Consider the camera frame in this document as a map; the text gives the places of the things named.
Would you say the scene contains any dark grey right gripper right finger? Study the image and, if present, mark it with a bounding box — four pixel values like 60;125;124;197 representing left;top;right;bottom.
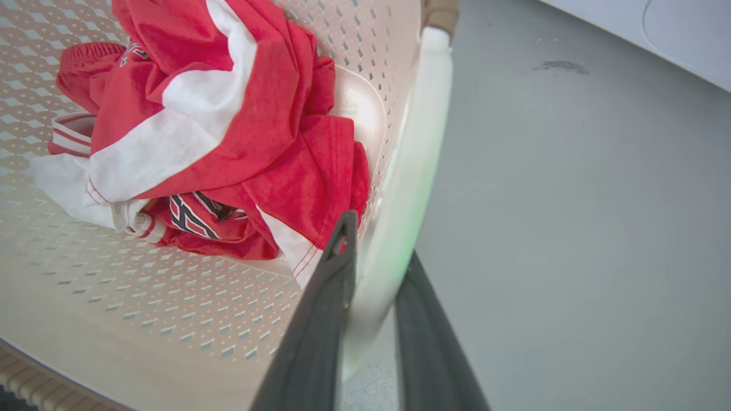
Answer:
395;251;492;411

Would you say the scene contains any beige perforated plastic laundry basket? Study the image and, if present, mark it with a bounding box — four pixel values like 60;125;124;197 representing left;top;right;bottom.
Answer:
0;0;460;411

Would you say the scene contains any red and white jersey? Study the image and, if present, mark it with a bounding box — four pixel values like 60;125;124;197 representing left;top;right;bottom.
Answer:
30;0;371;290

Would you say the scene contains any white washing machine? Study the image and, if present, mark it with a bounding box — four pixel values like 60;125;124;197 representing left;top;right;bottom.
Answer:
540;0;731;93

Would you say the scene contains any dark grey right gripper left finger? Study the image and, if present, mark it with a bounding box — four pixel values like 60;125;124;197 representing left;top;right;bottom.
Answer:
250;210;359;411

